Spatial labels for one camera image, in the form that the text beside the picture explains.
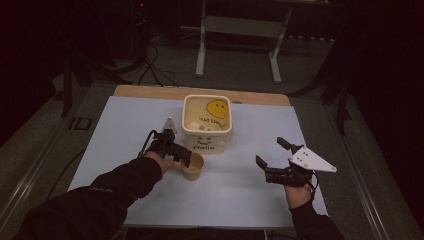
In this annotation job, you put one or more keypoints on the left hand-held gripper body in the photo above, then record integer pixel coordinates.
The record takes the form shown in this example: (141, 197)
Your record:
(166, 146)

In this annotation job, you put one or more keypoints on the person's left hand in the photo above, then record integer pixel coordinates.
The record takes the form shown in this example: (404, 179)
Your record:
(166, 164)

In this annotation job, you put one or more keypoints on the beige paper cup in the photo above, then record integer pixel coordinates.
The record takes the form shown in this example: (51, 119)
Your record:
(196, 171)

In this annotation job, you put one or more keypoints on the cream square bucket, smiley print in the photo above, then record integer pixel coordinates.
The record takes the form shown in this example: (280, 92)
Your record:
(206, 136)

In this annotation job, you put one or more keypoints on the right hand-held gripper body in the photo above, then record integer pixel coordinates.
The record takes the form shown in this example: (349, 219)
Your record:
(310, 161)

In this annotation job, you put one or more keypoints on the dark metal stand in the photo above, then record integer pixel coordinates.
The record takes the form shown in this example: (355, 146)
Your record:
(341, 100)
(67, 90)

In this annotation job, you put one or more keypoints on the white table mat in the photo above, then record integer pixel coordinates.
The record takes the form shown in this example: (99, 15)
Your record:
(233, 193)

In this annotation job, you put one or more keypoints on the wooden table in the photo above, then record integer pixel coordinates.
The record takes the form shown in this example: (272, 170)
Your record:
(150, 90)

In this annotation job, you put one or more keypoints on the black floor plate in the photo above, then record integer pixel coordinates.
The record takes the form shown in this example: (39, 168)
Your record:
(80, 123)

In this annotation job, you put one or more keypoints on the person's right hand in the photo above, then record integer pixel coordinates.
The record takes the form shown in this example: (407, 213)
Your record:
(297, 196)

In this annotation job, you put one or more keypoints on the white metal stand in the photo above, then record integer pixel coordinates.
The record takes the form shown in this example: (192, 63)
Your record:
(276, 66)

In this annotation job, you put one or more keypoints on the dark computer tower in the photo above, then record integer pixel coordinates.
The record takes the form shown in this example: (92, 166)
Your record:
(140, 30)

